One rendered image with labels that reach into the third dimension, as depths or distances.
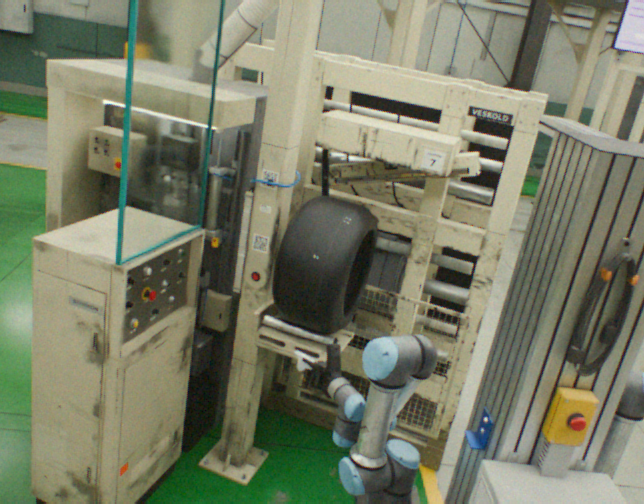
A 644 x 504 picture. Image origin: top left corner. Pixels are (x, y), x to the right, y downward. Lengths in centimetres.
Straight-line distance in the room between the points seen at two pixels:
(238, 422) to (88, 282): 118
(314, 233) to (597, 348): 127
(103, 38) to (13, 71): 172
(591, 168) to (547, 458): 71
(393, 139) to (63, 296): 146
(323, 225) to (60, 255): 99
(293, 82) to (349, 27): 915
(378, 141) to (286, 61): 52
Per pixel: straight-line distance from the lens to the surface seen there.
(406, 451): 214
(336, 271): 248
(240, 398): 315
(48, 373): 271
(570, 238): 149
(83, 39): 1223
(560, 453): 171
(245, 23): 300
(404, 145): 275
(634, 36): 628
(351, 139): 281
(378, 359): 182
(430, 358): 189
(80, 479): 289
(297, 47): 259
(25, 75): 1264
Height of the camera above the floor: 219
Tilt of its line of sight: 20 degrees down
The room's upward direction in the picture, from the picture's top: 10 degrees clockwise
